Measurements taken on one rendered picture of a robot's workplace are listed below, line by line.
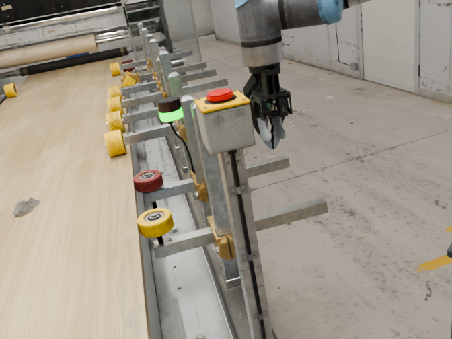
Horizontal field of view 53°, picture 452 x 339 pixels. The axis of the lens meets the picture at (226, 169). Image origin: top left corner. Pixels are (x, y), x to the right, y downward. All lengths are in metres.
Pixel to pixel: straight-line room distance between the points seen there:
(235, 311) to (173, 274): 0.35
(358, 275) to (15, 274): 1.61
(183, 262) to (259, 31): 0.72
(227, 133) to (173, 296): 0.71
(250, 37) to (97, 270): 0.57
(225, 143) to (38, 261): 0.54
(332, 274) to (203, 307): 1.15
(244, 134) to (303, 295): 1.56
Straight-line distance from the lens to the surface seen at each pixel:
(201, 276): 1.31
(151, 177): 1.26
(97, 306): 0.85
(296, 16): 0.97
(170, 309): 1.23
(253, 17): 0.98
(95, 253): 0.99
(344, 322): 2.02
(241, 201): 0.70
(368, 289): 2.18
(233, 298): 1.08
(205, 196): 1.23
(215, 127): 0.64
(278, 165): 1.34
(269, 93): 1.02
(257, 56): 1.00
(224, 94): 0.65
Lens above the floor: 1.39
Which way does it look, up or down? 24 degrees down
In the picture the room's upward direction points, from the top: 10 degrees counter-clockwise
